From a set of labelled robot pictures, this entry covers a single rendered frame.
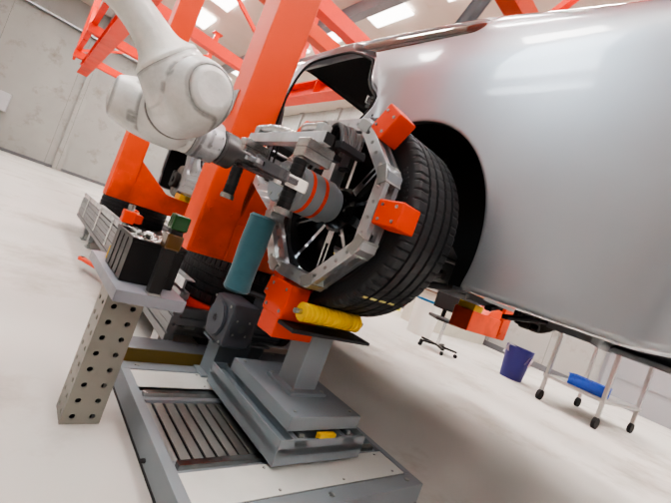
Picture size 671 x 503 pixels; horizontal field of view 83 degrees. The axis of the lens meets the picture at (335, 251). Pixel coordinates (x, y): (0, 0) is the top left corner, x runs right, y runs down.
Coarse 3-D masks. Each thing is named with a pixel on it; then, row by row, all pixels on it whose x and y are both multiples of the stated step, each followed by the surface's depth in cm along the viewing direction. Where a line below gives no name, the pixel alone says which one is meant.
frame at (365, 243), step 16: (368, 128) 112; (368, 144) 110; (384, 144) 112; (288, 160) 140; (384, 160) 104; (384, 176) 102; (400, 176) 105; (384, 192) 102; (272, 208) 139; (368, 208) 103; (368, 224) 101; (272, 240) 133; (352, 240) 104; (368, 240) 102; (272, 256) 130; (288, 256) 134; (336, 256) 107; (352, 256) 103; (368, 256) 105; (288, 272) 121; (304, 272) 115; (320, 272) 110; (336, 272) 111; (320, 288) 115
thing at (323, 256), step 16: (352, 160) 142; (368, 160) 141; (352, 176) 128; (368, 176) 123; (352, 192) 126; (304, 224) 142; (320, 224) 154; (336, 224) 133; (352, 224) 121; (288, 240) 141; (304, 240) 146; (320, 240) 153; (304, 256) 140; (320, 256) 129
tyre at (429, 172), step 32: (416, 160) 107; (416, 192) 104; (448, 192) 115; (288, 224) 145; (416, 224) 104; (448, 224) 115; (384, 256) 105; (416, 256) 108; (352, 288) 110; (384, 288) 111; (416, 288) 117
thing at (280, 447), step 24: (216, 384) 137; (240, 384) 136; (240, 408) 123; (264, 408) 122; (264, 432) 111; (288, 432) 112; (312, 432) 122; (336, 432) 124; (360, 432) 130; (264, 456) 108; (288, 456) 108; (312, 456) 114; (336, 456) 122
